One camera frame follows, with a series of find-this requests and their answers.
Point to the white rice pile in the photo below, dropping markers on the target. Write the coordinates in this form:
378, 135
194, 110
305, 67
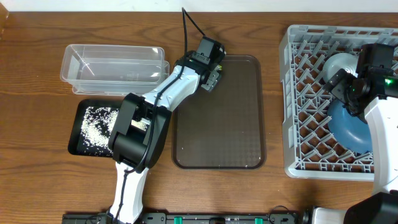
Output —
96, 128

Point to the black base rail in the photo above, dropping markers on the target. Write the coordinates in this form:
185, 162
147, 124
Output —
163, 218

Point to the dark blue bowl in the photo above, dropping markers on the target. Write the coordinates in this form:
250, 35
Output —
350, 132

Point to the brown serving tray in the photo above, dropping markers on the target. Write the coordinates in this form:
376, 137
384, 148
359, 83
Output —
223, 128

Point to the grey dishwasher rack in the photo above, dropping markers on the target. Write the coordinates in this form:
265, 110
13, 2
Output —
311, 151

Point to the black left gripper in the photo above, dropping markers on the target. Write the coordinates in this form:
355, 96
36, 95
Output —
213, 80

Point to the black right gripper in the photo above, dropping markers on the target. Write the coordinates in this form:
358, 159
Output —
337, 86

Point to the black waste tray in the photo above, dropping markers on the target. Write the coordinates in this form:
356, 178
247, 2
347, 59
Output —
82, 106

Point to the clear plastic bin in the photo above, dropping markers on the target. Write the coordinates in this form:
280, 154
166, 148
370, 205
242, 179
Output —
113, 70

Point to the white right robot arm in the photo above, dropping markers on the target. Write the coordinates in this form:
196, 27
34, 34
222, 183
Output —
373, 94

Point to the green bowl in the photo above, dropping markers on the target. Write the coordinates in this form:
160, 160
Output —
339, 61

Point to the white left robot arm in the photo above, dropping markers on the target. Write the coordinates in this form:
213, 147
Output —
138, 136

